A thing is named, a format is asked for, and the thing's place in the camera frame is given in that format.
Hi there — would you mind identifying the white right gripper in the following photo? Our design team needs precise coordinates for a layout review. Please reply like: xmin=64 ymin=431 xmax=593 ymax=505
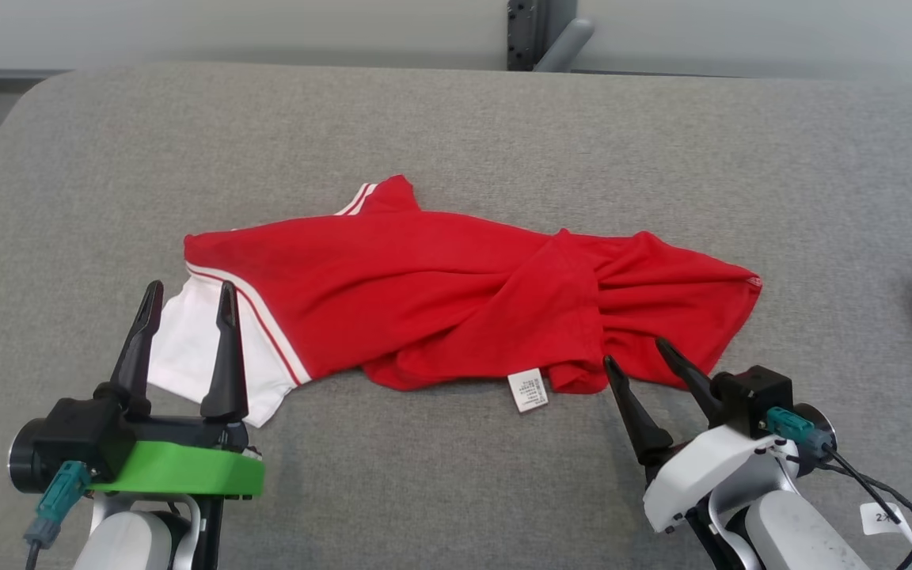
xmin=603 ymin=336 xmax=801 ymax=533

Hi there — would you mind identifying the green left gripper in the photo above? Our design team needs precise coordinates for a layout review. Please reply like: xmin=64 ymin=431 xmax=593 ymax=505
xmin=88 ymin=279 xmax=265 ymax=500

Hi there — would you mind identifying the red basketball jersey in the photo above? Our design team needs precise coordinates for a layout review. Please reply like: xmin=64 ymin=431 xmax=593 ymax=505
xmin=147 ymin=174 xmax=764 ymax=428

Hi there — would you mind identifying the grey rounded lever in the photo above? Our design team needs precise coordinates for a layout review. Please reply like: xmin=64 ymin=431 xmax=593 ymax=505
xmin=535 ymin=17 xmax=595 ymax=74

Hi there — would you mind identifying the black left cable teal plug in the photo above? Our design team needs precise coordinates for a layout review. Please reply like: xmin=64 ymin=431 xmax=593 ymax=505
xmin=25 ymin=461 xmax=93 ymax=570

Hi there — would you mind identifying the white cable label tag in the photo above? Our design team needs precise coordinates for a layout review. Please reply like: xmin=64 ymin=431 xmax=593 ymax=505
xmin=860 ymin=502 xmax=912 ymax=549

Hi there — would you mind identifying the dark grey hinge bracket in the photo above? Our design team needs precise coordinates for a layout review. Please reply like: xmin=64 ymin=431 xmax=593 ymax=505
xmin=507 ymin=0 xmax=541 ymax=73

